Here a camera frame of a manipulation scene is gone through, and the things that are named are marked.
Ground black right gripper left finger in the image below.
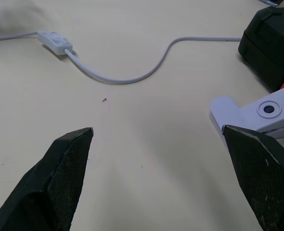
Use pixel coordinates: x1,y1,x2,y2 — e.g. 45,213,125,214
0,127,94,231

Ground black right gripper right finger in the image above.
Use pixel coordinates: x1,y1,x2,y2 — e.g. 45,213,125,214
222,124,284,231

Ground white plastic clamp part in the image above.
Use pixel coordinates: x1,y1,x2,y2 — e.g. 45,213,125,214
209,83,284,139

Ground dark green plastic case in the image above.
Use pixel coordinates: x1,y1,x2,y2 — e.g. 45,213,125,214
237,5,284,92

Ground white cable with inline switch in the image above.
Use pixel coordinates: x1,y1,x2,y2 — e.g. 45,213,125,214
0,32,243,85

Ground white inline cord switch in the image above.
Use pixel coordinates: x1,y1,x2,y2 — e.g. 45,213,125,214
37,31,74,56

